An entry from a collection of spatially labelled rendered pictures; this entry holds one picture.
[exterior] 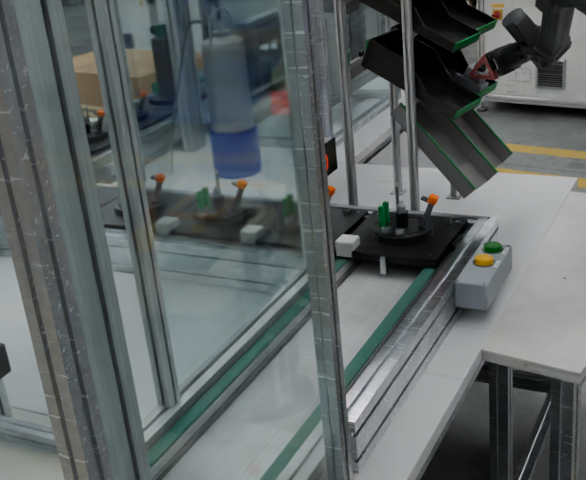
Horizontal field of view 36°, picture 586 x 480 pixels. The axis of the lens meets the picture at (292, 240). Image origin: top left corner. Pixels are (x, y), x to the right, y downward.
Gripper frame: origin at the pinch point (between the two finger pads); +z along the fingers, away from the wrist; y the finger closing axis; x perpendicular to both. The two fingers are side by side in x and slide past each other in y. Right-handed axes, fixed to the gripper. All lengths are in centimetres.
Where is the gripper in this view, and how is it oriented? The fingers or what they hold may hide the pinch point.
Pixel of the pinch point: (477, 72)
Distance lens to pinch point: 240.3
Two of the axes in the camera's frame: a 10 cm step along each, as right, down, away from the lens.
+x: 4.2, 9.0, 0.8
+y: -6.2, 3.5, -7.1
